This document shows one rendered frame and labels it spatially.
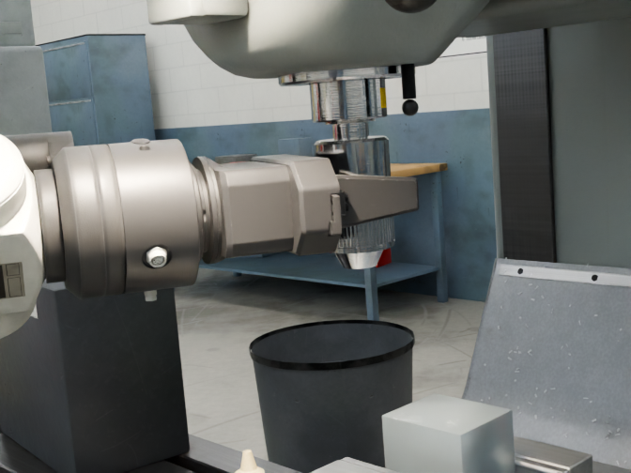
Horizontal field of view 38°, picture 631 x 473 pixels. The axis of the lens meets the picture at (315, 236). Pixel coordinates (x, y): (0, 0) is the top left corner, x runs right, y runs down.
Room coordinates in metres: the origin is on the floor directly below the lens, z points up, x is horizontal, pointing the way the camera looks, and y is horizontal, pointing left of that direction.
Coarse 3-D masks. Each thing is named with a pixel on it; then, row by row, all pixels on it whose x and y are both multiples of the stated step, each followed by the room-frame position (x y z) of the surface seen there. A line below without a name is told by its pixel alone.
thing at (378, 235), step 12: (360, 156) 0.56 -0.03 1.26; (372, 156) 0.56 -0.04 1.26; (384, 156) 0.57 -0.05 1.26; (336, 168) 0.56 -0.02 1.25; (348, 168) 0.56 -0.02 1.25; (360, 168) 0.56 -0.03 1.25; (372, 168) 0.56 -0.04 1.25; (384, 168) 0.57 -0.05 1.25; (348, 228) 0.56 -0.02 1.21; (360, 228) 0.56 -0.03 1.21; (372, 228) 0.56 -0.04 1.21; (384, 228) 0.57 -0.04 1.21; (348, 240) 0.56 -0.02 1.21; (360, 240) 0.56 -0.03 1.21; (372, 240) 0.56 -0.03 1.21; (384, 240) 0.57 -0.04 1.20; (336, 252) 0.57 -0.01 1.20; (348, 252) 0.56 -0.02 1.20; (360, 252) 0.56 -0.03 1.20
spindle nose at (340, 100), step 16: (352, 80) 0.56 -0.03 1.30; (368, 80) 0.56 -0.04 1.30; (384, 80) 0.58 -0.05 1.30; (320, 96) 0.57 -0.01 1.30; (336, 96) 0.56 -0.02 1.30; (352, 96) 0.56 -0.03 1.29; (368, 96) 0.56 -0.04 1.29; (320, 112) 0.57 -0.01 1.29; (336, 112) 0.56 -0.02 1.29; (352, 112) 0.56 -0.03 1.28; (368, 112) 0.56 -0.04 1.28; (384, 112) 0.57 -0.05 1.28
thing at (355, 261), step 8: (336, 256) 0.58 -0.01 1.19; (344, 256) 0.57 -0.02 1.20; (352, 256) 0.57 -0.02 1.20; (360, 256) 0.57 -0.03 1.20; (368, 256) 0.57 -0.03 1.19; (376, 256) 0.57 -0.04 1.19; (344, 264) 0.58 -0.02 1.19; (352, 264) 0.57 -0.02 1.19; (360, 264) 0.57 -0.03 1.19; (368, 264) 0.57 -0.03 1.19; (376, 264) 0.58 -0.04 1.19
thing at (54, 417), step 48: (48, 288) 0.83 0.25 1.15; (48, 336) 0.83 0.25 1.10; (96, 336) 0.83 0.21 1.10; (144, 336) 0.86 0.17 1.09; (0, 384) 0.97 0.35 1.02; (48, 384) 0.85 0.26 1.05; (96, 384) 0.83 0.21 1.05; (144, 384) 0.86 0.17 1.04; (48, 432) 0.86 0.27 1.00; (96, 432) 0.83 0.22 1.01; (144, 432) 0.85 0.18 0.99
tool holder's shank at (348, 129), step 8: (352, 120) 0.57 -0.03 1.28; (360, 120) 0.57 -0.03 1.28; (368, 120) 0.57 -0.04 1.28; (336, 128) 0.58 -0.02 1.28; (344, 128) 0.57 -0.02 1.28; (352, 128) 0.57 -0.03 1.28; (360, 128) 0.57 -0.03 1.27; (368, 128) 0.58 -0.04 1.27; (336, 136) 0.58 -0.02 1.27; (344, 136) 0.57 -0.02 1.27; (352, 136) 0.57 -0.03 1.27; (360, 136) 0.57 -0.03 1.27
